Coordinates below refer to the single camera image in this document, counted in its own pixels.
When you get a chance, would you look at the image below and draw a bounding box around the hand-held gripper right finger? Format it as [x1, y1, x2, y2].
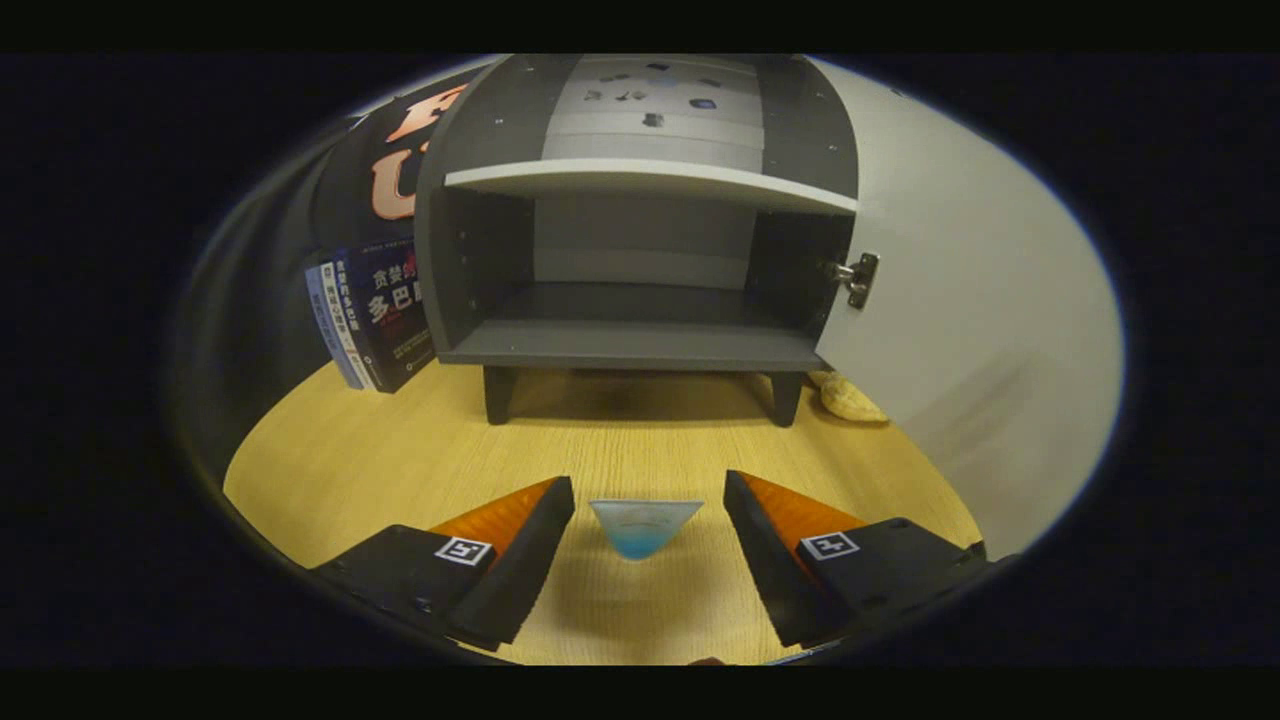
[723, 470, 991, 648]

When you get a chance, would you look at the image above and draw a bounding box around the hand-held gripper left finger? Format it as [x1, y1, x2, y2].
[315, 476, 577, 651]

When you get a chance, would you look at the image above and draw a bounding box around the blue and white tube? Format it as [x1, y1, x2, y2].
[588, 499, 705, 561]

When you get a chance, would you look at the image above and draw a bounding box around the cream cabinet door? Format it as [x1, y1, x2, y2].
[810, 58, 1126, 561]

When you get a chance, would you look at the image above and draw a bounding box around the yellow plush toy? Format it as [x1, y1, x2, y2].
[808, 371, 889, 424]

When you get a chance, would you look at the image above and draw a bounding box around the dark grey cabinet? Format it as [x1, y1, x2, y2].
[413, 55, 861, 428]

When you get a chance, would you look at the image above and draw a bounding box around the black backdrop cloth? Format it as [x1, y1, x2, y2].
[175, 62, 496, 481]

